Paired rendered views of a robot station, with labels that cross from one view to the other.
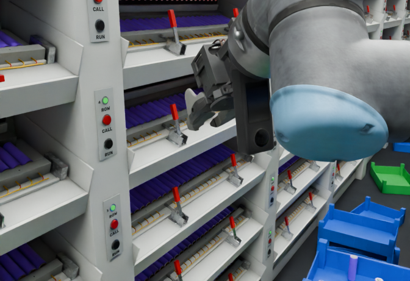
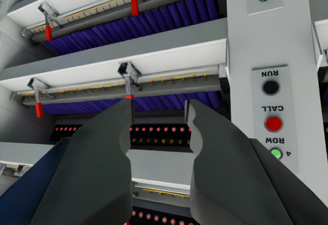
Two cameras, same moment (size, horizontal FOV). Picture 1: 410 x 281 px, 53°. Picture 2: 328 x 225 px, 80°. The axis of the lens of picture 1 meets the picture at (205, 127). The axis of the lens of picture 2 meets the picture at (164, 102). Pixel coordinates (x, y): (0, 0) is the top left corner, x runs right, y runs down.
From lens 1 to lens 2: 0.58 m
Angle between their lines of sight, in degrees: 30
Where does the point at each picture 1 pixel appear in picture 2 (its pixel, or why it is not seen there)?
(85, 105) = (319, 154)
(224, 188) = (63, 3)
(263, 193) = not seen: outside the picture
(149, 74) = (176, 167)
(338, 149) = not seen: outside the picture
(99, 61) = not seen: hidden behind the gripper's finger
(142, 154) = (185, 61)
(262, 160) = (10, 27)
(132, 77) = not seen: hidden behind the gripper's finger
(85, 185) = (315, 34)
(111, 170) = (263, 48)
